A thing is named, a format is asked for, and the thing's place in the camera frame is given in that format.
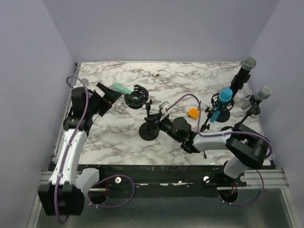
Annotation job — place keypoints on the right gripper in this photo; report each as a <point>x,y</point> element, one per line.
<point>154,120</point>

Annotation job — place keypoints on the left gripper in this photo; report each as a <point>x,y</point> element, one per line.
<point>110,96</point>

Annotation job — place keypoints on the mint green microphone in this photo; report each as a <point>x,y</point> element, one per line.
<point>120,88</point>

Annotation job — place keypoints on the black round-base shock-mount stand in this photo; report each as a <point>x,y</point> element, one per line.
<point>136,100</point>

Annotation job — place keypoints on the black tripod shock-mount stand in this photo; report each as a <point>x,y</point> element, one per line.
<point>209,111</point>

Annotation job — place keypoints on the blue microphone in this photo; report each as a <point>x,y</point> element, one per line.
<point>223,98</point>

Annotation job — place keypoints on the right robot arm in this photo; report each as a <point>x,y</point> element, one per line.
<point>249,149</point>

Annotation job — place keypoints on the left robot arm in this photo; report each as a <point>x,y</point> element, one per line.
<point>64,193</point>

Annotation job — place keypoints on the white pipe elbow fitting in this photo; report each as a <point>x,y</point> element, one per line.
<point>155,73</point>

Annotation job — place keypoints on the black round-base stand rear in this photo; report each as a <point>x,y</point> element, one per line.
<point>225,113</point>

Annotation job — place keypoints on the black round-base stand front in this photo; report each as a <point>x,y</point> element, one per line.
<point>252,109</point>

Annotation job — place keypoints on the black microphone silver grille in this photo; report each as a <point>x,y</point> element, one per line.
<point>243,74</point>

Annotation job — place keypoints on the grey microphone silver grille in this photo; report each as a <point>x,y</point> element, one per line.
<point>261,94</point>

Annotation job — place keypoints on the orange tape measure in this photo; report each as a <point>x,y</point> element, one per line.
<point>193,113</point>

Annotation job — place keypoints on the clear plastic screw box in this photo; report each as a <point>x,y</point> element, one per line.
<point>243,95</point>

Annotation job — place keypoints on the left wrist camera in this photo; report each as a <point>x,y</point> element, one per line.
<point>85,82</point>

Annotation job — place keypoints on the black mounting rail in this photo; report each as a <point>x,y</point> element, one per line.
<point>168,181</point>

